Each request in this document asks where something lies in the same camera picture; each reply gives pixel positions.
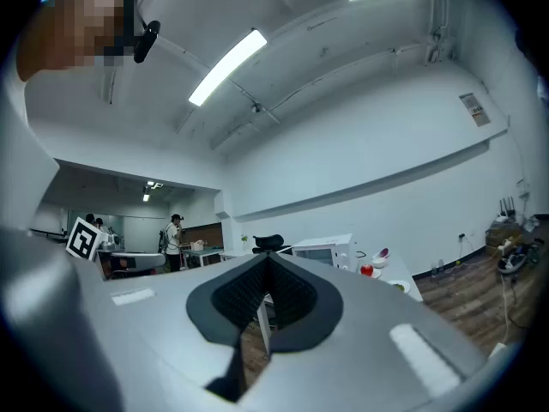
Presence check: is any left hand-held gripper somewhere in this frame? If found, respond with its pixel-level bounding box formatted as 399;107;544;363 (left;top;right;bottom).
66;216;166;280

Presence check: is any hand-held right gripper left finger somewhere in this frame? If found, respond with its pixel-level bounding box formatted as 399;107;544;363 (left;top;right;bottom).
186;253;270;403

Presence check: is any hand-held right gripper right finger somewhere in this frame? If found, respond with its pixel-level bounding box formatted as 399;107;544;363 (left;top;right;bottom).
268;253;345;354

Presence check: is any white microwave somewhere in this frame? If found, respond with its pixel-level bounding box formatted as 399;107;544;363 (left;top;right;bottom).
291;233;358;273

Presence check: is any green top table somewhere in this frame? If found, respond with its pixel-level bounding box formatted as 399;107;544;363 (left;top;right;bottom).
183;246;225;270

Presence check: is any black office chair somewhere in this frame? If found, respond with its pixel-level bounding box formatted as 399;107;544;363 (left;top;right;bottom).
251;233;286;255

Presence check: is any brown cardboard box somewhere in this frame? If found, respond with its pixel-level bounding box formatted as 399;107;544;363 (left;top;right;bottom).
486;221;522;248

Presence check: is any person's head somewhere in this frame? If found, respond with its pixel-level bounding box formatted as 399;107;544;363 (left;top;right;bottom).
16;0;135;83

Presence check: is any black round bag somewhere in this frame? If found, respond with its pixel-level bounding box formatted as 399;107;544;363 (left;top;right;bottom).
497;251;529;275

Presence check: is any black antenna router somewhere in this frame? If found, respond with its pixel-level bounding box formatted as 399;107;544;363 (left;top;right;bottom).
496;196;516;223

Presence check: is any black head-worn camera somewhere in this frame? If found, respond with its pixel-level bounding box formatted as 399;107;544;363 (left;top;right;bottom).
105;19;162;64

